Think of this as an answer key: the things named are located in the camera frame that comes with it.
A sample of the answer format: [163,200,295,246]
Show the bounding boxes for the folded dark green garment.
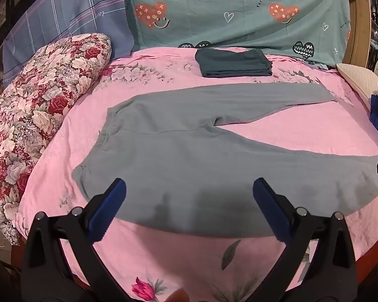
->
[195,49,273,78]

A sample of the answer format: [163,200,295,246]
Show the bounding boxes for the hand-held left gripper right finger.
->
[239,177,358,302]

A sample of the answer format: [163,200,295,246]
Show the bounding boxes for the red floral quilt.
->
[0,33,112,246]

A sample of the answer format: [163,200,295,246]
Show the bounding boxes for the teal heart print pillow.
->
[123,0,352,70]

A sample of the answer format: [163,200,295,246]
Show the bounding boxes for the grey pants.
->
[72,83,378,238]

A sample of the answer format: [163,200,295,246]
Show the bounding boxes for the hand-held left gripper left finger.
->
[21,178,136,302]

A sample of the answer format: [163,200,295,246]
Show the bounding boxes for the white textured pillow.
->
[335,62,378,104]

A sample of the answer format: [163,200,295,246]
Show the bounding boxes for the wooden bed frame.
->
[342,0,378,290]

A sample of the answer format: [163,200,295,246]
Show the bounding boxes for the pink floral bed sheet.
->
[17,46,378,302]

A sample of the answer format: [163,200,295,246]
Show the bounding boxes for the blue plaid pillow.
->
[2,0,136,84]

